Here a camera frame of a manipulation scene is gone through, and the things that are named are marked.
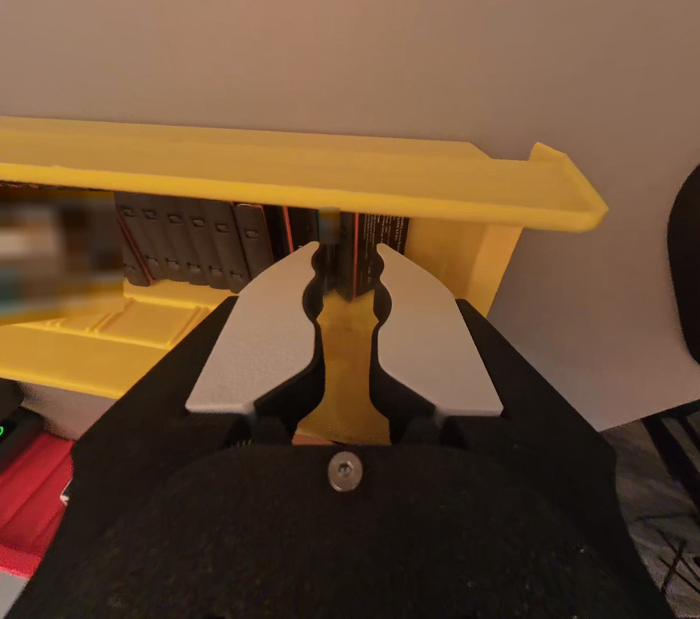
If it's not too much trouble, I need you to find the red-edged labelled black battery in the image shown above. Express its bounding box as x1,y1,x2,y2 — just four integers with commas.
354,213,412,299

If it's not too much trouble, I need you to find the black charging case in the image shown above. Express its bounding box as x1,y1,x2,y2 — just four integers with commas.
0,381,40,468

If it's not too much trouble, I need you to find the yellow plastic bin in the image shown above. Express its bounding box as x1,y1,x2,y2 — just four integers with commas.
0,116,609,445

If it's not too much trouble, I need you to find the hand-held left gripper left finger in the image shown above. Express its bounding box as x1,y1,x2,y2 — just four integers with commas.
185,240,327,429

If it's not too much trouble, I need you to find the red plastic bin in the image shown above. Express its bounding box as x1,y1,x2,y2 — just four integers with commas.
0,432,75,577

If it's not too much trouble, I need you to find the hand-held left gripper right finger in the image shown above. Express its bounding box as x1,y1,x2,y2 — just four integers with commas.
370,243,504,432

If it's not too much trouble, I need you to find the row of black batteries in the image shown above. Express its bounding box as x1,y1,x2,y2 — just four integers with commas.
114,191,277,288

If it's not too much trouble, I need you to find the black office chair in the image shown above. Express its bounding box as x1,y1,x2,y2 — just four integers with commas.
640,173,700,595

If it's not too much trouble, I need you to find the black camera battery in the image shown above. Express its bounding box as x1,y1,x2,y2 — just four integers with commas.
314,211,357,302

